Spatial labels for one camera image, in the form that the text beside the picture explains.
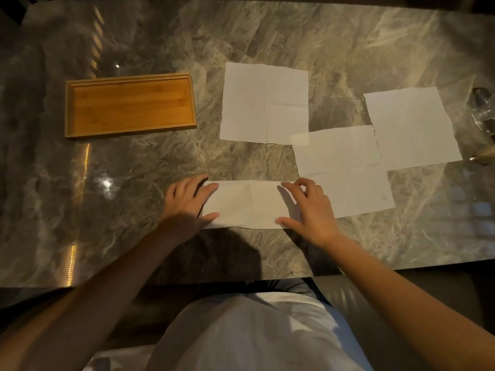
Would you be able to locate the person's right forearm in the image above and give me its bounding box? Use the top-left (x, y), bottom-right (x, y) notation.
top-left (322, 233), bottom-right (495, 371)

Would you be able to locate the person's white shirt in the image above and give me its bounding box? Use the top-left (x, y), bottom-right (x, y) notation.
top-left (144, 291), bottom-right (374, 371)

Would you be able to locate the person's left forearm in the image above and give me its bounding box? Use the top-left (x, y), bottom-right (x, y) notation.
top-left (0, 221), bottom-right (187, 371)

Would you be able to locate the white paper napkin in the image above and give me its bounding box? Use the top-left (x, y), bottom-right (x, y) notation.
top-left (219, 62), bottom-right (309, 146)
top-left (200, 180), bottom-right (302, 231)
top-left (290, 125), bottom-right (396, 219)
top-left (363, 87), bottom-right (463, 171)

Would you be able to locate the person's left hand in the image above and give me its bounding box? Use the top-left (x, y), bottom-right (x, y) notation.
top-left (162, 173), bottom-right (220, 244)

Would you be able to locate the clear glass vessel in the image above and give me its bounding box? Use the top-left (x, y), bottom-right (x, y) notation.
top-left (469, 87), bottom-right (495, 136)

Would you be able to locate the rectangular wooden tray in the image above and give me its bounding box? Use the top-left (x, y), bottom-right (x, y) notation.
top-left (64, 73), bottom-right (198, 140)

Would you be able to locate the person's right hand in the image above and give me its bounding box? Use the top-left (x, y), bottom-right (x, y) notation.
top-left (275, 178), bottom-right (342, 250)

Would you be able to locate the unfolded white paper napkin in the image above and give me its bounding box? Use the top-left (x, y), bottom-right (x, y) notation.
top-left (363, 87), bottom-right (463, 171)
top-left (219, 62), bottom-right (309, 146)
top-left (290, 125), bottom-right (396, 219)

